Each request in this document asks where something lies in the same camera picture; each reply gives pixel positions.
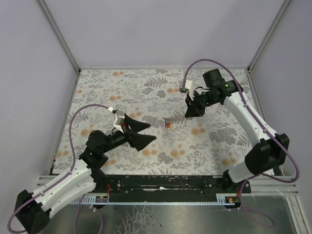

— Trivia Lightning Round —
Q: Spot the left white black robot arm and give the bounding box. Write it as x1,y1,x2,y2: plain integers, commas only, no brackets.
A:
13,110,156,234

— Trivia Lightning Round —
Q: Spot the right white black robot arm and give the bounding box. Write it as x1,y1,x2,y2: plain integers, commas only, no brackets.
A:
179,69,290,184

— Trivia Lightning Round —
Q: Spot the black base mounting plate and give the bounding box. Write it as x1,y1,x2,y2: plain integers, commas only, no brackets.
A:
94,175,251,208

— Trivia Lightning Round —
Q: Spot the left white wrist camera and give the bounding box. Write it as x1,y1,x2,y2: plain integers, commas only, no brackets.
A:
113,110,125,133

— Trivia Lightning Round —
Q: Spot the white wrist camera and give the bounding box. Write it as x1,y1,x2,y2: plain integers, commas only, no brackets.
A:
113,110,125,133
179,80,195,100

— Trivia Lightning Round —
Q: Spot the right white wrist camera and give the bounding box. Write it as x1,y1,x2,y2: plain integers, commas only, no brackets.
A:
179,80,195,100

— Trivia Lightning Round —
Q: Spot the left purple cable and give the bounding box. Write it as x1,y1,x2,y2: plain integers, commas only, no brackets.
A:
8,104,115,233

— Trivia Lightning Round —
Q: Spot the purple cable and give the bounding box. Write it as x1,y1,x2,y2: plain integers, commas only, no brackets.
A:
8,104,115,233
182,58,300,183

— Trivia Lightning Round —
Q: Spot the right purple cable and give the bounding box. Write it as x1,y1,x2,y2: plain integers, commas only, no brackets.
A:
182,58,300,183

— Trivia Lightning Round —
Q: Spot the right aluminium frame post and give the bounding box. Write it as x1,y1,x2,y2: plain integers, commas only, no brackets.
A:
247,0,292,72

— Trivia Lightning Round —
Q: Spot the aluminium frame post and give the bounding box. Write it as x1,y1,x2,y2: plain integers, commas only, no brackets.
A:
36,0,81,74
247,0,292,72

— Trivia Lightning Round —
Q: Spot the left aluminium frame post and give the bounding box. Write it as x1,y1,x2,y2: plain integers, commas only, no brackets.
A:
36,0,81,74

